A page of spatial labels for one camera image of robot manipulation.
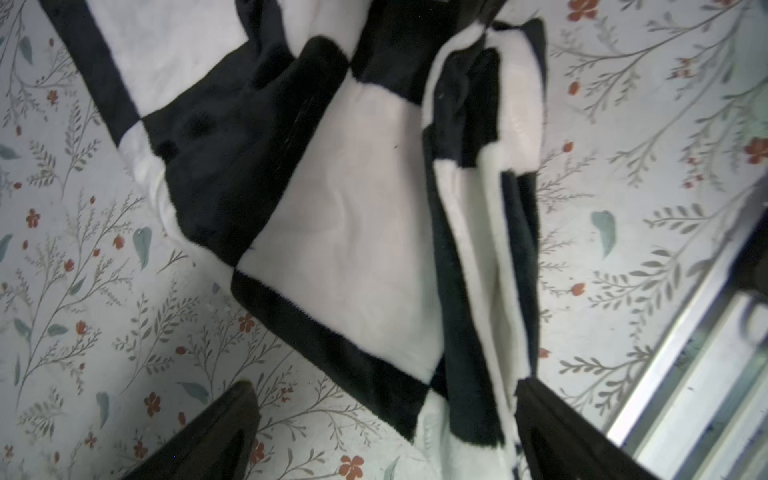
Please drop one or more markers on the black white checkered pillowcase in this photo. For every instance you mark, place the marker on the black white checkered pillowcase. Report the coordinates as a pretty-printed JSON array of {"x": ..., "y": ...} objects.
[{"x": 365, "y": 174}]

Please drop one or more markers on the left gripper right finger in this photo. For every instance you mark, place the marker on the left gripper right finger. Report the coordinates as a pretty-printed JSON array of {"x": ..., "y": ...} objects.
[{"x": 558, "y": 443}]

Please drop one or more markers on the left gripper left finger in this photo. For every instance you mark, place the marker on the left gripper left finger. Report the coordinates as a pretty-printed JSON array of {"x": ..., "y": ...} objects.
[{"x": 217, "y": 444}]

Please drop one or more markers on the floral patterned table mat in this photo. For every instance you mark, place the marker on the floral patterned table mat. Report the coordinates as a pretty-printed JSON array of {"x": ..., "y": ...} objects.
[{"x": 113, "y": 339}]

